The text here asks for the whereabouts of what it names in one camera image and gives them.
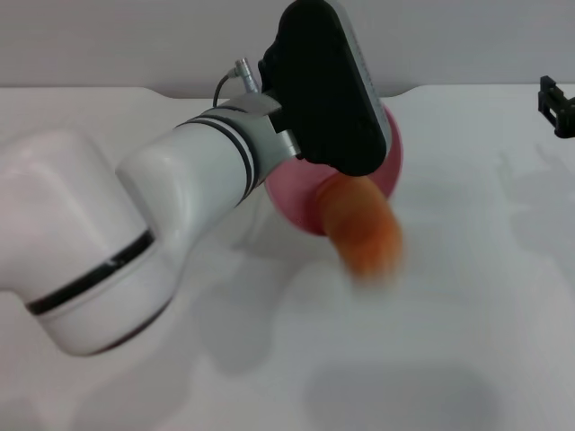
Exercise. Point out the silver left camera bracket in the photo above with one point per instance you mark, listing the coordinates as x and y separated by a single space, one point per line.
274 139

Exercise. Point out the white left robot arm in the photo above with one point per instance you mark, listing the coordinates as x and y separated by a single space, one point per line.
90 224

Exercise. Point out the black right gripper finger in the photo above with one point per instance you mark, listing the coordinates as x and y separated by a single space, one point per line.
568 112

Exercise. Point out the orange ridged bread loaf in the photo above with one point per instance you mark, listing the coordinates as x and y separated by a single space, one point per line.
364 229

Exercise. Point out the pink bowl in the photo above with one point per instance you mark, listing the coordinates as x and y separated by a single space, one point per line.
292 197

